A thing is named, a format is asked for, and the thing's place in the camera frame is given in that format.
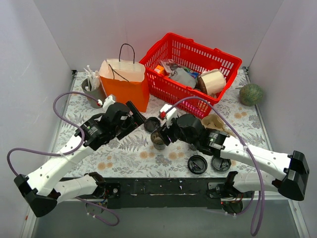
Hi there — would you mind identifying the black coffee lid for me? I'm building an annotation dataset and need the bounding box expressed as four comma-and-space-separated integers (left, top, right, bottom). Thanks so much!
144, 117, 161, 133
187, 155, 208, 175

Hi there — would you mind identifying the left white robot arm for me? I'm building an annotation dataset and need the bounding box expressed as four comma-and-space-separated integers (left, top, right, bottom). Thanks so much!
14, 101, 146, 217

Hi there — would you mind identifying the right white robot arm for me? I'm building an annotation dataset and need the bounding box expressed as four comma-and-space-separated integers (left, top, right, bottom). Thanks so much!
158, 112, 310, 201

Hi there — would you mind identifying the brown cardboard cup carrier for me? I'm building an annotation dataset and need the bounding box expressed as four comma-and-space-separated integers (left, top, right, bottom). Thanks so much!
201, 114, 236, 137

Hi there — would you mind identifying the orange paper gift bag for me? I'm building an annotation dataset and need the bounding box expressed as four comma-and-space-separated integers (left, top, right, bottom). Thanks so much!
99, 53, 150, 113

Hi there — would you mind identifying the grey cup with straws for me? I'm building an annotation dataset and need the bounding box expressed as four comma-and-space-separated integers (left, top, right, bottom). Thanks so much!
81, 65, 106, 108

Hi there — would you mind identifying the beige tape roll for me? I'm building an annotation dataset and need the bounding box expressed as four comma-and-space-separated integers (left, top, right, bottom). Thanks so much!
197, 69, 226, 96

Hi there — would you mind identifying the grey crumpled bag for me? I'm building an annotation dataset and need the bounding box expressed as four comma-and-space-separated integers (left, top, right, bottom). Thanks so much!
169, 67, 196, 89

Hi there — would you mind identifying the orange snack packet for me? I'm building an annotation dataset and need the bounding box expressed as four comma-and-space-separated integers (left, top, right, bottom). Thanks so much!
154, 65, 165, 75

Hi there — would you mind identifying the red plastic shopping basket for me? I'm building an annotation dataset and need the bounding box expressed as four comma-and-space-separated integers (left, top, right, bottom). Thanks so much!
140, 33, 242, 119

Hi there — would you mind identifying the green round melon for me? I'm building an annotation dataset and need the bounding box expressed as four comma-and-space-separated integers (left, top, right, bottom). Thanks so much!
239, 84, 264, 107

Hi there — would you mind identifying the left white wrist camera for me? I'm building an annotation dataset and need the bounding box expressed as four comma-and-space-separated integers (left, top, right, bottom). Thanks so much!
97, 94, 116, 111

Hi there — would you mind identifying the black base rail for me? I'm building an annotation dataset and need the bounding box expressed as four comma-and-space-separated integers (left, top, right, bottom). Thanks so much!
105, 178, 226, 209

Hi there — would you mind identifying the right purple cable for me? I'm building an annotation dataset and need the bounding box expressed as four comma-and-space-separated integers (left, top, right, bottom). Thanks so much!
170, 96, 265, 237

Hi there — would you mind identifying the purple cable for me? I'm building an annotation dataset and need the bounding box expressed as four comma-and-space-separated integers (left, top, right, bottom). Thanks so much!
170, 96, 265, 237
6, 91, 120, 227

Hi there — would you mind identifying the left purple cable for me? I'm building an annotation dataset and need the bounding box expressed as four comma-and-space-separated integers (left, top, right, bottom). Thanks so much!
6, 91, 120, 227

